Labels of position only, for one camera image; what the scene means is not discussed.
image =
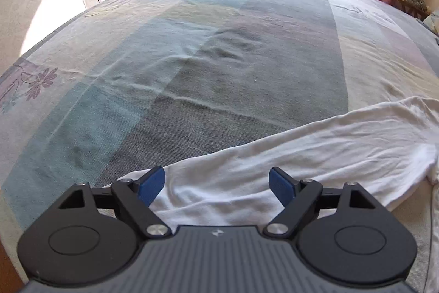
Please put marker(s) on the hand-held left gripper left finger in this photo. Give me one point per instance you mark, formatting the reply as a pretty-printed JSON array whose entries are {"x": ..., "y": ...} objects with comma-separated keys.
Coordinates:
[{"x": 151, "y": 185}]

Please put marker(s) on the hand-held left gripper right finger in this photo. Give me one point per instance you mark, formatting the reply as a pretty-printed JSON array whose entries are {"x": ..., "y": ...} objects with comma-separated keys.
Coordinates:
[{"x": 283, "y": 185}]

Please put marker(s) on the white printed sweatshirt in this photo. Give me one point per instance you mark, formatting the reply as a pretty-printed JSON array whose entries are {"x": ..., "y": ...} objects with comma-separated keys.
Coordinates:
[{"x": 308, "y": 148}]

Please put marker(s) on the bed with patchwork sheet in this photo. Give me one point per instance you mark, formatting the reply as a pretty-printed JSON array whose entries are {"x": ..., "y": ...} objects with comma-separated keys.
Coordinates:
[{"x": 205, "y": 56}]

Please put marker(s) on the wooden bedside table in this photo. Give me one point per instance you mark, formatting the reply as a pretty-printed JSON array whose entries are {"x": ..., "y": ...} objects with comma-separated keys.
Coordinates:
[{"x": 401, "y": 3}]

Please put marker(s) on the pale pillow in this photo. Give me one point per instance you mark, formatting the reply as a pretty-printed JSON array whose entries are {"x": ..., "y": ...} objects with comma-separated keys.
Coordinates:
[{"x": 432, "y": 23}]

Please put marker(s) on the grey cloth bundle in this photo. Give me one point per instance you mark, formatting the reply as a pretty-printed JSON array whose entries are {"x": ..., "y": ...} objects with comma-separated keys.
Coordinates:
[{"x": 415, "y": 0}]

